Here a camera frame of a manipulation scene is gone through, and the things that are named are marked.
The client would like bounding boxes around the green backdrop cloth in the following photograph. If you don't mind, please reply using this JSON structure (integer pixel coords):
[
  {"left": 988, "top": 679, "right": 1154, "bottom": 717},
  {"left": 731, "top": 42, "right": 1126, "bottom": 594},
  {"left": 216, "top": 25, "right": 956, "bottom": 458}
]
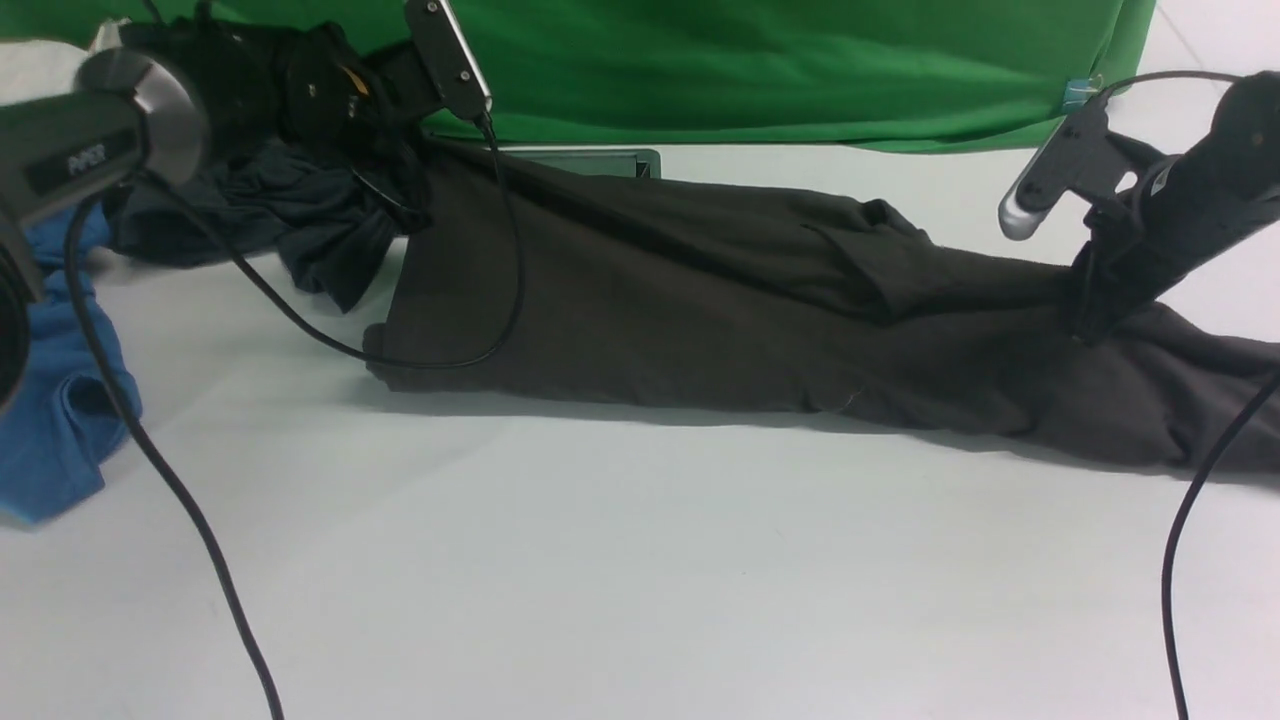
[{"left": 0, "top": 0, "right": 1157, "bottom": 156}]

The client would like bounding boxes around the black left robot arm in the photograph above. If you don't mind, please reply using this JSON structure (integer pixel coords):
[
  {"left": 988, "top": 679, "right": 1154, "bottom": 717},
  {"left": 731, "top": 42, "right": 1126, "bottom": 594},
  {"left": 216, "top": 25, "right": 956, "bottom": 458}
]
[{"left": 1, "top": 13, "right": 445, "bottom": 404}]

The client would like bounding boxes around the dark teal crumpled shirt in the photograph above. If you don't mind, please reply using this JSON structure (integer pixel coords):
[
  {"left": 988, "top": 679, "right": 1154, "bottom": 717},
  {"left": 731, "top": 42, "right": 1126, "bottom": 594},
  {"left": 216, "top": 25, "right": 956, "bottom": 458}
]
[{"left": 104, "top": 143, "right": 429, "bottom": 314}]

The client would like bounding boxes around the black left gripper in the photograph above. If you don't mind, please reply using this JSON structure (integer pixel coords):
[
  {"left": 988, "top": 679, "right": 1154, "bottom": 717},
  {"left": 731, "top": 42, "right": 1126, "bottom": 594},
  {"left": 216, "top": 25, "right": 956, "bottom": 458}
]
[{"left": 275, "top": 23, "right": 444, "bottom": 167}]

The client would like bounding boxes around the black left camera cable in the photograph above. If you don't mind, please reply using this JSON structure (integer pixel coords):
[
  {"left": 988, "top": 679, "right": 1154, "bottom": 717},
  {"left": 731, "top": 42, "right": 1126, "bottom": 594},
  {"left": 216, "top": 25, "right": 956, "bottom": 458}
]
[{"left": 150, "top": 115, "right": 529, "bottom": 372}]

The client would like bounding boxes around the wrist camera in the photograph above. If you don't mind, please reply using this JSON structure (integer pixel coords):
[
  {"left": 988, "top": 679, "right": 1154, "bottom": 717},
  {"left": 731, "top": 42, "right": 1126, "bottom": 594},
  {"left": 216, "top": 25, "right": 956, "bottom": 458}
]
[
  {"left": 404, "top": 1, "right": 493, "bottom": 126},
  {"left": 998, "top": 96, "right": 1137, "bottom": 242}
]

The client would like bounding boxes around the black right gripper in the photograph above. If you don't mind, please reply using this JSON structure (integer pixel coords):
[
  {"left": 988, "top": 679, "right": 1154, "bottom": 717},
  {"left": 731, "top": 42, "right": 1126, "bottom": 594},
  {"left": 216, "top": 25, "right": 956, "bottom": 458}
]
[{"left": 1065, "top": 135, "right": 1171, "bottom": 346}]

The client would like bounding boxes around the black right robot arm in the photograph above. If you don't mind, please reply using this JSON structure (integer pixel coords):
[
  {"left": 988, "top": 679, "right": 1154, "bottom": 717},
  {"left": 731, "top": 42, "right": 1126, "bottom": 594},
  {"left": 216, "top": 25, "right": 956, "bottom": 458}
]
[{"left": 1064, "top": 70, "right": 1279, "bottom": 345}]

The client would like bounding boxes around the blue binder clip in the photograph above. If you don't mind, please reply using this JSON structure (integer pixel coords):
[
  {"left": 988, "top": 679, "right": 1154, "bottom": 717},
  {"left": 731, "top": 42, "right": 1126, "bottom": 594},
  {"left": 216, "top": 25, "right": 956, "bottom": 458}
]
[{"left": 1060, "top": 78, "right": 1102, "bottom": 114}]

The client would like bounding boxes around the white crumpled shirt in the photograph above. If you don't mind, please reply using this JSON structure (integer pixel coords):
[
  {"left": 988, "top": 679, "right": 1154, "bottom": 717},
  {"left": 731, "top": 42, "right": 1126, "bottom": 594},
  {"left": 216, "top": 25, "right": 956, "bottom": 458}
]
[{"left": 1, "top": 19, "right": 131, "bottom": 108}]

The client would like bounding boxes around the blue crumpled shirt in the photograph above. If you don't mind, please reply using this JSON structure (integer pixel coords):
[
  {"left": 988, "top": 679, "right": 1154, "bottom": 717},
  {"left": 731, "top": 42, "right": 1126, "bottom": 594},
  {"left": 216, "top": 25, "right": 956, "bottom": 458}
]
[{"left": 1, "top": 210, "right": 129, "bottom": 525}]

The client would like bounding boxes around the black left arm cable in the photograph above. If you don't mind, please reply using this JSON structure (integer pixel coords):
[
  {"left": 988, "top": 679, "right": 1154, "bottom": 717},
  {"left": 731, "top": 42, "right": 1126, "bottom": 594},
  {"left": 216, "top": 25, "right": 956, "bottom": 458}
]
[{"left": 64, "top": 195, "right": 285, "bottom": 720}]

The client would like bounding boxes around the dark gray long-sleeved shirt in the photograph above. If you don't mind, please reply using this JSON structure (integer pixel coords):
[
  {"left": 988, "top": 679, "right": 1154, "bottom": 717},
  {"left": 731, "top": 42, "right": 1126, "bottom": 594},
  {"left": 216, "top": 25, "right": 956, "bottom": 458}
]
[{"left": 364, "top": 141, "right": 1277, "bottom": 468}]

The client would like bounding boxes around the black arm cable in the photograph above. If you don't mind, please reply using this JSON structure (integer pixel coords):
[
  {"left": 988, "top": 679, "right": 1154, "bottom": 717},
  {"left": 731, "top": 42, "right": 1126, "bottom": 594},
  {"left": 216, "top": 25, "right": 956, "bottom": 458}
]
[
  {"left": 1094, "top": 70, "right": 1280, "bottom": 720},
  {"left": 64, "top": 195, "right": 285, "bottom": 720}
]

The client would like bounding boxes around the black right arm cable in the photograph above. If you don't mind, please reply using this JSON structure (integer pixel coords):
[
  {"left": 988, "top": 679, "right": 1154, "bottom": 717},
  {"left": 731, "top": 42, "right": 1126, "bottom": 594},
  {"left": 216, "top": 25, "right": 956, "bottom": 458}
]
[{"left": 1094, "top": 70, "right": 1280, "bottom": 720}]

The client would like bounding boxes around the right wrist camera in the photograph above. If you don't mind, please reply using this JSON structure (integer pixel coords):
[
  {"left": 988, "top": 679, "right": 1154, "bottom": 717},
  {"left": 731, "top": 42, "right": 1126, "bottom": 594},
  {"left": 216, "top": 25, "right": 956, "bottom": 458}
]
[{"left": 998, "top": 96, "right": 1137, "bottom": 242}]

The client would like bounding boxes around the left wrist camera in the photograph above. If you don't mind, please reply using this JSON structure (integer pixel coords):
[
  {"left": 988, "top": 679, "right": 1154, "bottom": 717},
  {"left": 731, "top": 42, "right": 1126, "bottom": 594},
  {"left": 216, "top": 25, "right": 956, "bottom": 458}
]
[{"left": 404, "top": 1, "right": 493, "bottom": 126}]

